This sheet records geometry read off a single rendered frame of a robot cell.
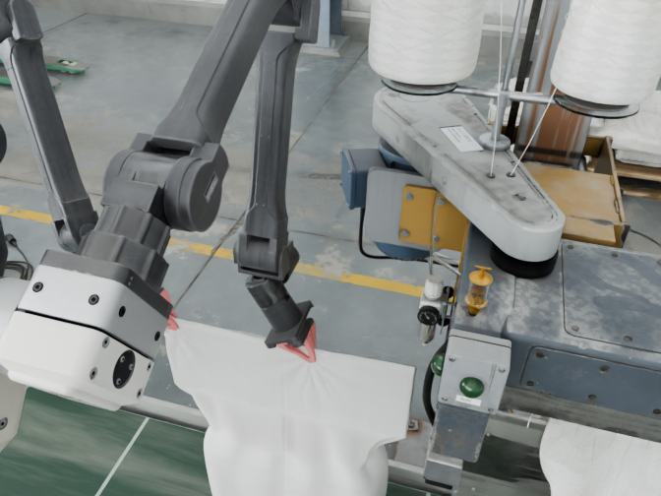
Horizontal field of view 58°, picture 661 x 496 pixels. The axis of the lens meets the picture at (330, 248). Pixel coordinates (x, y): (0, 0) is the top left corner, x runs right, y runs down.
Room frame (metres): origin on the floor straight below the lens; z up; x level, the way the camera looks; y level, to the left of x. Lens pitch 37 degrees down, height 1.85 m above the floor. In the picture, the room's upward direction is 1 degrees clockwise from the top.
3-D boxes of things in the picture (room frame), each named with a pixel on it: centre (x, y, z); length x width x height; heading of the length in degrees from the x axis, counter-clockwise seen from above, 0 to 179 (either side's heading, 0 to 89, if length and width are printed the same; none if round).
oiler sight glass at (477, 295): (0.57, -0.19, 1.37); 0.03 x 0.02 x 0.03; 74
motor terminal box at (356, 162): (1.03, -0.06, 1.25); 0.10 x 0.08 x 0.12; 9
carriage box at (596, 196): (0.95, -0.39, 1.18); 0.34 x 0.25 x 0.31; 164
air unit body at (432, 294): (0.76, -0.18, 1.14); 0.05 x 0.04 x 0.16; 164
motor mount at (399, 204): (0.95, -0.21, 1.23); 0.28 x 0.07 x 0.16; 74
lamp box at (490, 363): (0.50, -0.18, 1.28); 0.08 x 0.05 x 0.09; 74
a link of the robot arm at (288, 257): (0.82, 0.10, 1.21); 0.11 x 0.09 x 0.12; 164
